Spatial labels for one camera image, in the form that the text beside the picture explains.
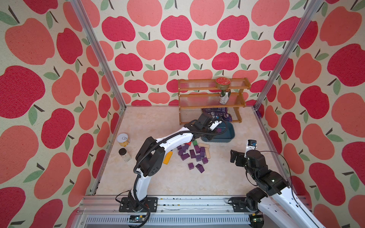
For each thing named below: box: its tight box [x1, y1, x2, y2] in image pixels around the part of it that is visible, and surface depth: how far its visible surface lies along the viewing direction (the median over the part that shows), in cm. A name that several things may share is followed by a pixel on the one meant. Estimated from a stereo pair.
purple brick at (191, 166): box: [187, 162, 195, 171], surface depth 88 cm
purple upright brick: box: [193, 144, 201, 154], surface depth 97 cm
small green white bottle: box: [219, 89, 231, 105], surface depth 98 cm
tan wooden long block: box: [204, 147, 211, 160], surface depth 95 cm
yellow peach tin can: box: [116, 133, 130, 147], surface depth 97 cm
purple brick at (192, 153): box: [189, 149, 196, 159], surface depth 95 cm
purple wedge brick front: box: [195, 163, 205, 174], surface depth 88 cm
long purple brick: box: [180, 152, 191, 162], surface depth 95 cm
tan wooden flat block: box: [198, 142, 211, 149], surface depth 100 cm
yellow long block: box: [163, 151, 173, 165], surface depth 93 cm
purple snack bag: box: [201, 107, 233, 122], surface depth 110 cm
